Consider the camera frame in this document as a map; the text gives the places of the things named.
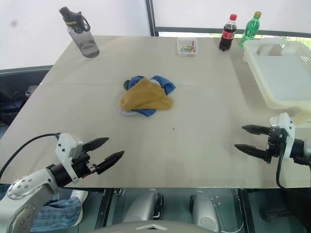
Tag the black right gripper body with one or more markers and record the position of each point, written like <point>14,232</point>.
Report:
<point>274,145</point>

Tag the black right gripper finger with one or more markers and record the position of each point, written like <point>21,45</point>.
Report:
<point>252,151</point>
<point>255,129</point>

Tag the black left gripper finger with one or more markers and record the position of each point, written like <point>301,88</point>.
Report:
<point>109,161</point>
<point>96,143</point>

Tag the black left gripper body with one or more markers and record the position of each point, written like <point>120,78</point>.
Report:
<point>83,166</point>

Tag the brown cloth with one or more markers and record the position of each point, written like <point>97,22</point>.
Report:
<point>145,97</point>

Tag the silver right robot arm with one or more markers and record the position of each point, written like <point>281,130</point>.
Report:
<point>300,149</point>

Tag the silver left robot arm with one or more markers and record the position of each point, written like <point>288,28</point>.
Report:
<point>24,189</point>

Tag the white plastic bin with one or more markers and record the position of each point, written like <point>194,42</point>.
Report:
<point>279,75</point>

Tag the small clear plastic container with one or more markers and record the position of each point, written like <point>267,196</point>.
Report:
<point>187,47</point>

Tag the white shoe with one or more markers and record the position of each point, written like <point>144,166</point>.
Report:
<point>79,196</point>

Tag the black table leg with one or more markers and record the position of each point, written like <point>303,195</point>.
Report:
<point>246,211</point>
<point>104,208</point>

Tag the blue checked cloth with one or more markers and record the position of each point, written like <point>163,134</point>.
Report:
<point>58,213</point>

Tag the silver robot leg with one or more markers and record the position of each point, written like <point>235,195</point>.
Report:
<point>143,206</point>
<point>204,211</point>

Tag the grey robot torso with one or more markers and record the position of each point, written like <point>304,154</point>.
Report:
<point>150,227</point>

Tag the red grey device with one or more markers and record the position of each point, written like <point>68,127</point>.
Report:
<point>30,90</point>

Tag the red-capped cola bottle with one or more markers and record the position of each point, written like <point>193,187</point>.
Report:
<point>227,36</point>

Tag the green yellow-capped soda bottle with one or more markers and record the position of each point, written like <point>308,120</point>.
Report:
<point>250,29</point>

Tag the grey black-lidded water bottle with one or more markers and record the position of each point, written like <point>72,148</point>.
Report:
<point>85,38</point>

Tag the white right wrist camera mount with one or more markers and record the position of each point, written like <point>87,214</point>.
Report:
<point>288,136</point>

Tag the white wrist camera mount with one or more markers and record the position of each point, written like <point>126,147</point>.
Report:
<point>65,145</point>
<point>288,136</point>

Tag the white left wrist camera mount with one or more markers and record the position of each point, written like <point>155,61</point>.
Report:
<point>65,145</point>

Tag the grey window frame post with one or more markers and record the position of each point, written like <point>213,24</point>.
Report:
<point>150,17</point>

